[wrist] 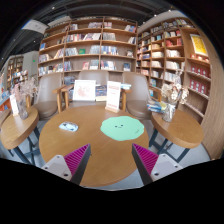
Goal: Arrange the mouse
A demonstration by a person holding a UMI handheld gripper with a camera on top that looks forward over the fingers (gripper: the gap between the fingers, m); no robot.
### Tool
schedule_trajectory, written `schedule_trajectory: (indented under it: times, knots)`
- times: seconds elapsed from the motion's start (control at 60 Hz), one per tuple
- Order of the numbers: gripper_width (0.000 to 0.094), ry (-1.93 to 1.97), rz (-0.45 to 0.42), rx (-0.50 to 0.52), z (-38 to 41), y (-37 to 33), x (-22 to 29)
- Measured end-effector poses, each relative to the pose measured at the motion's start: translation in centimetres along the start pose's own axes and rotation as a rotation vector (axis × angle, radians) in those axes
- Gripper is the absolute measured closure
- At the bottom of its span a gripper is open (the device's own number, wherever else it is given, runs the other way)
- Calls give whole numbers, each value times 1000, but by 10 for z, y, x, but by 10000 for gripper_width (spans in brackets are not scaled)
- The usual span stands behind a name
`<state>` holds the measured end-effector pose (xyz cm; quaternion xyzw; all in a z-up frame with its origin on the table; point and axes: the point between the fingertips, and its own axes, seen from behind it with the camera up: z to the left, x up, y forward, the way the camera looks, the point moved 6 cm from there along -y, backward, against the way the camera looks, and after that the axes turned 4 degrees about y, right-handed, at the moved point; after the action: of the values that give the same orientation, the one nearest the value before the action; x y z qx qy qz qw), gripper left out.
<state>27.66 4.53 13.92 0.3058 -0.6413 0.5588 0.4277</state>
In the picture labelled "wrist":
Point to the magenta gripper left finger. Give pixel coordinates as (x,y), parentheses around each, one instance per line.
(70,167)

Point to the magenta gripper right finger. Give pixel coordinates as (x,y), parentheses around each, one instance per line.
(152,166)

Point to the green round mouse pad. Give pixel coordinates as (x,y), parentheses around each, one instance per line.
(122,128)

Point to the round wooden centre table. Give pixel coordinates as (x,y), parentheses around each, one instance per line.
(111,161)

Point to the round wooden table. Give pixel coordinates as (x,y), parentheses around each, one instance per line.
(15,130)
(183,130)
(111,161)

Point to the round wooden right table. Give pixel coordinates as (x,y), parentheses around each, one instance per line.
(183,130)

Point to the stack of books right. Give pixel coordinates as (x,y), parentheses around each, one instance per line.
(155,106)

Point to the right beige armchair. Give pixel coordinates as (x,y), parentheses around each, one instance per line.
(137,99)

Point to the beige armchair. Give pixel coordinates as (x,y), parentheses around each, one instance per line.
(100,76)
(137,99)
(50,96)

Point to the round wooden left table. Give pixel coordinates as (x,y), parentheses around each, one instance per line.
(15,130)

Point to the left beige armchair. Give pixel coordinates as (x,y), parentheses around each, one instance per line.
(50,96)

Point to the glass vase with white flowers right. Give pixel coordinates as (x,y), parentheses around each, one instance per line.
(175,93)

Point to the white framed picture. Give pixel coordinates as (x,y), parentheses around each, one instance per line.
(84,90)

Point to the dark book on chair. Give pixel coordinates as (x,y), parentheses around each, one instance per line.
(101,93)

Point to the white sign on wooden stand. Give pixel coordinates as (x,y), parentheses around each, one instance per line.
(113,96)

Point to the small white card sign left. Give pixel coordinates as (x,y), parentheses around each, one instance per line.
(14,106)

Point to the glass vase with dried flowers left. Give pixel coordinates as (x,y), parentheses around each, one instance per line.
(21,91)

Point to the middle beige armchair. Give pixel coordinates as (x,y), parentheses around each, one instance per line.
(100,76)

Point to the wooden bookshelf far left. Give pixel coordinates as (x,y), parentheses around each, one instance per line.
(15,71)

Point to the wooden bookshelf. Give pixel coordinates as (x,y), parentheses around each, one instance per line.
(89,43)
(164,45)
(15,71)

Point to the wooden bookshelf right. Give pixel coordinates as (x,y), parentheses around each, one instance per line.
(164,45)

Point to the wooden bookshelf centre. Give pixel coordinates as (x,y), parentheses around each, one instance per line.
(89,43)

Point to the yellow poster on shelf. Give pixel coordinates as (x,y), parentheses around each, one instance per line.
(198,45)

